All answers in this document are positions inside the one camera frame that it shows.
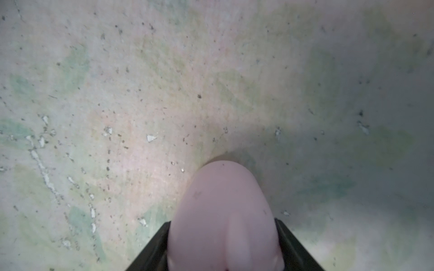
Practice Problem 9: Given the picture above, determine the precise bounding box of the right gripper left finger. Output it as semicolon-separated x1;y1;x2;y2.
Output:
126;221;171;271

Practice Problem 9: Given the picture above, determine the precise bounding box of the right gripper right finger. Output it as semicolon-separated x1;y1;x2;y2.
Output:
275;218;324;271

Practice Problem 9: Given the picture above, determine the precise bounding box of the pink bottle cap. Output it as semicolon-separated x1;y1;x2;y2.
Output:
167;160;285;271

